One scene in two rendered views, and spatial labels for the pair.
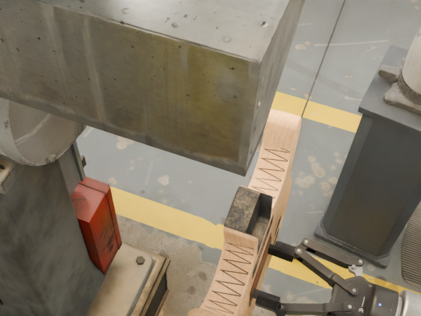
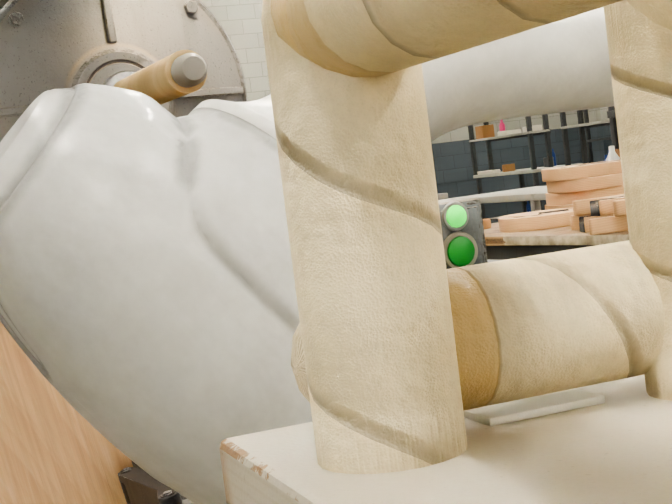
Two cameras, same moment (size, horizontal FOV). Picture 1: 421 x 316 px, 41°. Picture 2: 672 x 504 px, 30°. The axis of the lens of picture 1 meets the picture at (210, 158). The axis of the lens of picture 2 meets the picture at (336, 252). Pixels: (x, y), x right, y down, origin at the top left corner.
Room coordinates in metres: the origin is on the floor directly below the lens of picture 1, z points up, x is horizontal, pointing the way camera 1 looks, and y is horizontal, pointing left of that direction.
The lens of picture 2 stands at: (-0.09, -0.78, 1.16)
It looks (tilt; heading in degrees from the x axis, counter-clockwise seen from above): 4 degrees down; 49
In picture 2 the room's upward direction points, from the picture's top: 7 degrees counter-clockwise
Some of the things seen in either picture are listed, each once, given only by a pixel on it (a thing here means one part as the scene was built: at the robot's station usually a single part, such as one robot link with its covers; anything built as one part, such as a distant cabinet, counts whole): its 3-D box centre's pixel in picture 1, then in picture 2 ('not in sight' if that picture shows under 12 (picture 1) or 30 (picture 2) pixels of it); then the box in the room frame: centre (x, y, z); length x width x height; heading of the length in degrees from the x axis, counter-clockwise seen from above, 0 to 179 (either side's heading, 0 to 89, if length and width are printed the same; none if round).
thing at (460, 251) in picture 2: not in sight; (458, 251); (0.82, 0.08, 1.07); 0.03 x 0.01 x 0.03; 161
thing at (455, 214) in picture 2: not in sight; (456, 216); (0.82, 0.07, 1.11); 0.03 x 0.01 x 0.03; 161
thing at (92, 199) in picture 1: (65, 211); not in sight; (0.76, 0.38, 0.49); 0.25 x 0.12 x 0.37; 71
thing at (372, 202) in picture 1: (388, 167); not in sight; (1.06, -0.57, 0.35); 0.28 x 0.28 x 0.70; 64
